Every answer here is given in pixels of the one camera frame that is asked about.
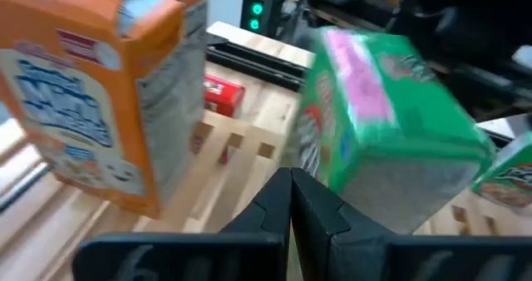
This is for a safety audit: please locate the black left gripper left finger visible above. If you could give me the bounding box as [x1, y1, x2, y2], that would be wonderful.
[72, 167, 293, 281]

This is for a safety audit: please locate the wooden slatted shelf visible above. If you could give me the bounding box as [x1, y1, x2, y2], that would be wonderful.
[95, 109, 532, 237]

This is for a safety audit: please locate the black aluminium table frame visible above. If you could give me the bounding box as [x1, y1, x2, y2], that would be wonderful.
[205, 33, 308, 93]

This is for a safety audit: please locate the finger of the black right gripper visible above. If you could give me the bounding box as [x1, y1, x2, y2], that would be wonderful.
[440, 62, 532, 122]

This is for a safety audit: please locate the green cereal box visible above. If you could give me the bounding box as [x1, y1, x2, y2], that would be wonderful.
[295, 26, 498, 235]
[470, 130, 532, 210]

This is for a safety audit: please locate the orange cereal box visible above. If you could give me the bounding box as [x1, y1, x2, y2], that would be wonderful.
[0, 0, 209, 219]

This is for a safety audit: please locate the red cereal box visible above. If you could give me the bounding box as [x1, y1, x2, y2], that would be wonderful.
[202, 73, 246, 119]

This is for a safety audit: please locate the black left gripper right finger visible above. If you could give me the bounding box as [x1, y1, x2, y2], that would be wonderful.
[290, 167, 532, 281]

